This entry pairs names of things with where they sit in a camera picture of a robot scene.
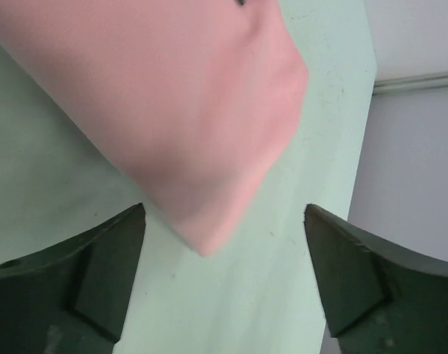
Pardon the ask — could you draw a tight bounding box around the right aluminium corner post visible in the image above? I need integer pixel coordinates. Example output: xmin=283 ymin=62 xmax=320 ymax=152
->
xmin=373 ymin=72 xmax=448 ymax=97

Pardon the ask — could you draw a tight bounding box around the pink t-shirt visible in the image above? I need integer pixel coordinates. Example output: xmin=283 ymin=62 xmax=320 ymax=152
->
xmin=0 ymin=1 xmax=309 ymax=256

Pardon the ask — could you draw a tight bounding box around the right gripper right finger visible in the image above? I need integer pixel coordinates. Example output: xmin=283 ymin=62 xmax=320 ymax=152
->
xmin=304 ymin=204 xmax=448 ymax=353

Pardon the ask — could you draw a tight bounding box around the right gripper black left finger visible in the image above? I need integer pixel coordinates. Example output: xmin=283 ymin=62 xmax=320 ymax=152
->
xmin=0 ymin=204 xmax=145 ymax=354

